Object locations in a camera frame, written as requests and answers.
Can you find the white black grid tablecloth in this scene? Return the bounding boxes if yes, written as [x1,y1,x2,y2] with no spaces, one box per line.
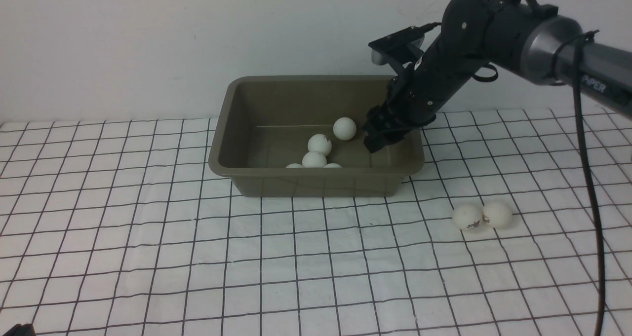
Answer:
[0,106,632,336]

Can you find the black object at corner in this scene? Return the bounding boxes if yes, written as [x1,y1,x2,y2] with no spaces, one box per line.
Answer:
[2,323,37,336]

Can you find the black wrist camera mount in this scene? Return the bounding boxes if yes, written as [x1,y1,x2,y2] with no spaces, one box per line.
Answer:
[368,27,427,66]

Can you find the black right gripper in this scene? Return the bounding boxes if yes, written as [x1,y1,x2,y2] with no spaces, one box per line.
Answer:
[363,44,487,153]

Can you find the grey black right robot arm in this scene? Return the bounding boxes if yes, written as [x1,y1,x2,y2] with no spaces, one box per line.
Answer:
[362,0,631,152]

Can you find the olive green plastic bin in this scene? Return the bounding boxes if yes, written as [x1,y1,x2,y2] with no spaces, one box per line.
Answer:
[208,75,425,197]

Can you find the black cable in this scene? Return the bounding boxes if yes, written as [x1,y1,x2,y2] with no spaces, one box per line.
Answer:
[553,30,607,336]

